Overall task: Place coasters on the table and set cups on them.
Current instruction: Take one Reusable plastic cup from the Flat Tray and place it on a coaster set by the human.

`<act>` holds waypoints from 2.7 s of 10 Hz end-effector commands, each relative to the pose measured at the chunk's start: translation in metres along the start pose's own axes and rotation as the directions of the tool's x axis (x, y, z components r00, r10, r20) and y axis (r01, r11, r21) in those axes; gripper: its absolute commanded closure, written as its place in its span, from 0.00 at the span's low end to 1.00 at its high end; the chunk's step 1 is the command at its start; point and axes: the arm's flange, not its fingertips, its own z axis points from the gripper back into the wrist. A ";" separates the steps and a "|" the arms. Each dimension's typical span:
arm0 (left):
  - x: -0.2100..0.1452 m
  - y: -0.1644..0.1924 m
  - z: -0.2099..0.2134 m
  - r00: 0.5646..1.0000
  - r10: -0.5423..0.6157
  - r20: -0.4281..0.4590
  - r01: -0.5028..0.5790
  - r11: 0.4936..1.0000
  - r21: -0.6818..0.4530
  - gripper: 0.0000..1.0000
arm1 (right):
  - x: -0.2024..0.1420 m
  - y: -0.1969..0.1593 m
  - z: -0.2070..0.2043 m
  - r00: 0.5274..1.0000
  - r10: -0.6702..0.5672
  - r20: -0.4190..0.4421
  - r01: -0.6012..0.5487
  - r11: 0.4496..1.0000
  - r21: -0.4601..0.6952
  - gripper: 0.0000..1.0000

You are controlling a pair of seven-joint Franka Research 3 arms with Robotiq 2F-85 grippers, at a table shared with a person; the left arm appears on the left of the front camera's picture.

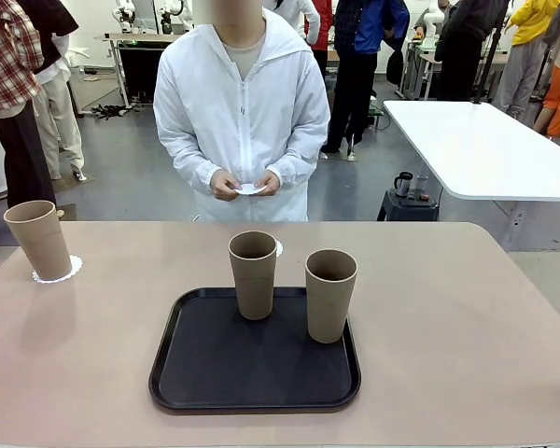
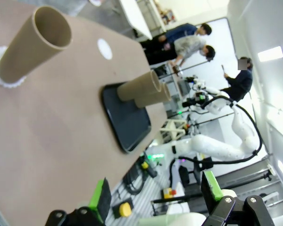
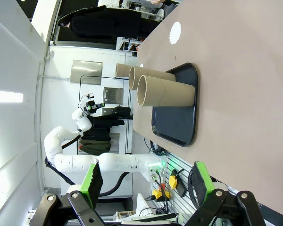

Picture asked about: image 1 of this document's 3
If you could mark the person's left hand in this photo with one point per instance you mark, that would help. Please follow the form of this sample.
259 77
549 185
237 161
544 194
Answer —
270 183

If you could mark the person's right hand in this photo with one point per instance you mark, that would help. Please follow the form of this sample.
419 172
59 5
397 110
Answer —
223 186

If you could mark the white scalloped paper coaster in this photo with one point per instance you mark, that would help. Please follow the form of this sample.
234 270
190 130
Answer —
77 267
249 189
279 249

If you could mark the tall tan paper cup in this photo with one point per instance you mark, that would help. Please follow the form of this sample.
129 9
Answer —
254 289
329 308
42 247

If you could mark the person's left forearm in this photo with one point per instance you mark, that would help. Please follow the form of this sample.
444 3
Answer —
301 154

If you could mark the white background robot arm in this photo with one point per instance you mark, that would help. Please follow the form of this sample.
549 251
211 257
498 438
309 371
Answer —
431 18
177 14
123 14

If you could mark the person's right forearm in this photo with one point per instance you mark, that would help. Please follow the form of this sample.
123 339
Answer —
186 156

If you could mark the person in white jacket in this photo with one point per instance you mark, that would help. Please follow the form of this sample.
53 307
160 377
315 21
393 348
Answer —
242 116

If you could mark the green black floor device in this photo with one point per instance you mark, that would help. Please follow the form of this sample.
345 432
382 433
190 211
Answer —
377 112

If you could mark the black silver travel mug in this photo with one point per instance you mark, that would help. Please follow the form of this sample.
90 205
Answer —
403 184

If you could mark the black step stool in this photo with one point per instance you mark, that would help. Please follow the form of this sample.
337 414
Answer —
406 209

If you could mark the workbench with black panel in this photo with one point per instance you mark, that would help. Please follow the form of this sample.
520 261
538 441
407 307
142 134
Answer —
140 70

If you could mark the person in red jacket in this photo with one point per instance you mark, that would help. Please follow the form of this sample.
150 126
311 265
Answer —
324 23

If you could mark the bystander in white top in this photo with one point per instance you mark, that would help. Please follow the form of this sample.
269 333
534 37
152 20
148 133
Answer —
310 18

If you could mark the black hanging bag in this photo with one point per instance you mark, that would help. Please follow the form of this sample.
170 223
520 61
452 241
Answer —
395 67

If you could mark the person in black vest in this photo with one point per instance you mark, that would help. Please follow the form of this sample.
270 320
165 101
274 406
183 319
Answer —
58 107

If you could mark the person in blue jacket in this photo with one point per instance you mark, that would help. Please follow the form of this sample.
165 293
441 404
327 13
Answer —
368 28

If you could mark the black plastic serving tray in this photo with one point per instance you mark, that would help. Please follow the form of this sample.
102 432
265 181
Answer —
256 368

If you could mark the grey background desk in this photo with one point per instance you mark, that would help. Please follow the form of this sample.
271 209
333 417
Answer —
427 60

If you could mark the white side table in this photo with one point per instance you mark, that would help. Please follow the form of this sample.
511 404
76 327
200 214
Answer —
476 149

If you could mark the person in dark jacket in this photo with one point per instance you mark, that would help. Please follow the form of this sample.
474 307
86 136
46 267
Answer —
462 46

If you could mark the black clamp pole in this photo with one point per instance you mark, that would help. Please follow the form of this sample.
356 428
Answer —
487 70

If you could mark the person in red plaid shirt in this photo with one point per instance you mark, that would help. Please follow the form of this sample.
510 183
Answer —
4 46

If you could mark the person in yellow top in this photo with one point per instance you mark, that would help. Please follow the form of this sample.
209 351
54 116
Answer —
536 18

